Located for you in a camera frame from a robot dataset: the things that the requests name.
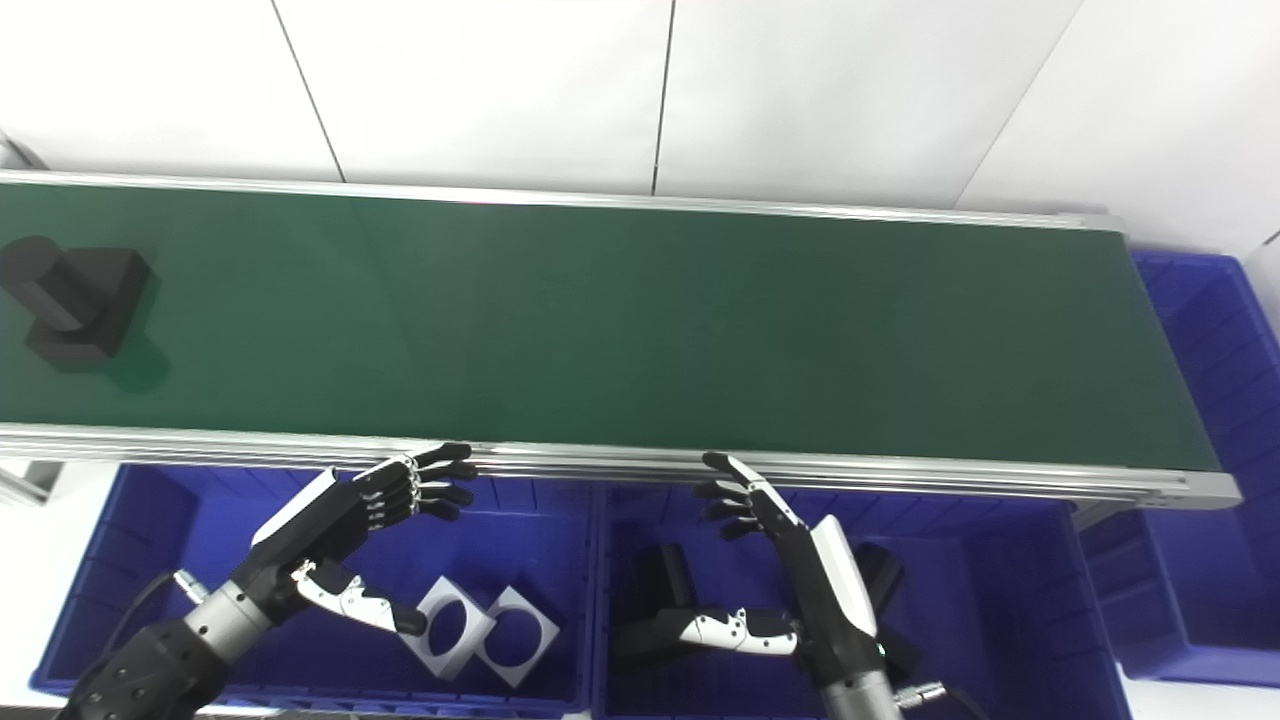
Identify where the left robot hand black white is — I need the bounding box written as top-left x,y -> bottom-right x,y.
232,442 -> 478,638

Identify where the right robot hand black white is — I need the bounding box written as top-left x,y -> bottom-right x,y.
678,452 -> 891,691

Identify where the black cylinder block part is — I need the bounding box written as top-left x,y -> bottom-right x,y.
0,236 -> 153,373
612,543 -> 801,671

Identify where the blue bin with black parts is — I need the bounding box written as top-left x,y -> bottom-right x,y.
590,480 -> 1136,720

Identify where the blue bin with grey parts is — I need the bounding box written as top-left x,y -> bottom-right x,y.
30,462 -> 598,719

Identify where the green conveyor belt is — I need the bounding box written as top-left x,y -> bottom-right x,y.
0,170 -> 1243,511
0,183 -> 1223,471

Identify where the aluminium conveyor leg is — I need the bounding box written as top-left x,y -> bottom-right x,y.
0,458 -> 79,507

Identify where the empty blue bin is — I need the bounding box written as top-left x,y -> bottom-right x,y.
1080,250 -> 1280,689

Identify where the grey square plate with hole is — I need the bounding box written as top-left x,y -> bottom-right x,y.
400,577 -> 498,683
475,587 -> 561,689

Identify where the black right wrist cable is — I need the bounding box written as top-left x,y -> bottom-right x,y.
893,678 -> 991,720

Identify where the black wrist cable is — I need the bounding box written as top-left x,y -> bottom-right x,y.
893,678 -> 991,720
100,568 -> 211,666

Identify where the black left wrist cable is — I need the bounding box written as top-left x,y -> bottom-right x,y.
100,568 -> 211,666

